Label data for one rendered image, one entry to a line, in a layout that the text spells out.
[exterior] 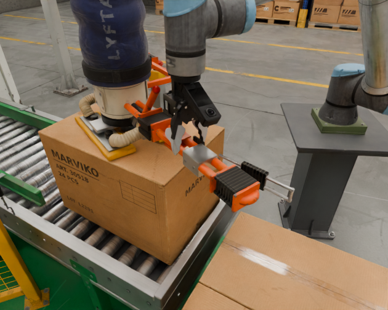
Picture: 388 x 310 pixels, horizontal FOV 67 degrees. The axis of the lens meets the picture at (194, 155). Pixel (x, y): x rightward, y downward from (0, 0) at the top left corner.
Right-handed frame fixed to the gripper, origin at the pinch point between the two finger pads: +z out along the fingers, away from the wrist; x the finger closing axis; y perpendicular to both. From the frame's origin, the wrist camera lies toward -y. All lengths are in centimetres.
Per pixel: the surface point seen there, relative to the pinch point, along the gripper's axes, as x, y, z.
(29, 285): 55, 59, 91
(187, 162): 3.7, -3.9, 1.1
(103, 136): 12.0, 36.5, 10.6
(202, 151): -0.4, -4.8, -1.4
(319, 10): -619, 374, 62
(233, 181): 1.8, -18.9, -2.2
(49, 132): 26, 56, 14
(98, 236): 22, 34, 54
